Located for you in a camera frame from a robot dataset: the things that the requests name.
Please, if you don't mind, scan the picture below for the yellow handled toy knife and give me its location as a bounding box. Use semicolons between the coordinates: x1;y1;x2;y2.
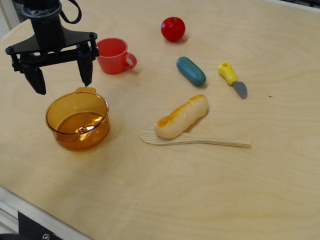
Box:
218;62;248;99

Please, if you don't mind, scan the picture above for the red plastic cup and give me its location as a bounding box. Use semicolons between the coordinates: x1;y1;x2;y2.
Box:
96;38;138;75

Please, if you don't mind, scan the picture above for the orange transparent plastic pot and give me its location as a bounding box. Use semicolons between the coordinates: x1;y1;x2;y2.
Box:
45;87;110;151

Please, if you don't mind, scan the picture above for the toy bread loaf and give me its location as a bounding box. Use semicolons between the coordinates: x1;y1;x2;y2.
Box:
153;94;208;139

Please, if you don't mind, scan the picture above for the red toy apple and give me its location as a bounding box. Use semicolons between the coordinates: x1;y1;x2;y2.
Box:
160;17;186;42

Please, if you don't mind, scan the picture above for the wooden spatula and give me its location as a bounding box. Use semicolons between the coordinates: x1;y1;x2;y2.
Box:
139;127;251;148

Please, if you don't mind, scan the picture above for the aluminium table frame rail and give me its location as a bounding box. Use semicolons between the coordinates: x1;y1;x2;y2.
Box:
0;187;90;240

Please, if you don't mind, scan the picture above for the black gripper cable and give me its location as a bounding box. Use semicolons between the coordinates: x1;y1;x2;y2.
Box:
59;0;82;25

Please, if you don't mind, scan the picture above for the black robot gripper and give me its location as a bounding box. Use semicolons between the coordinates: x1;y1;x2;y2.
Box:
5;0;99;95

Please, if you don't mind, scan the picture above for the black corner bracket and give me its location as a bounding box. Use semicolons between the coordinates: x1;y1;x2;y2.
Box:
18;212;61;240

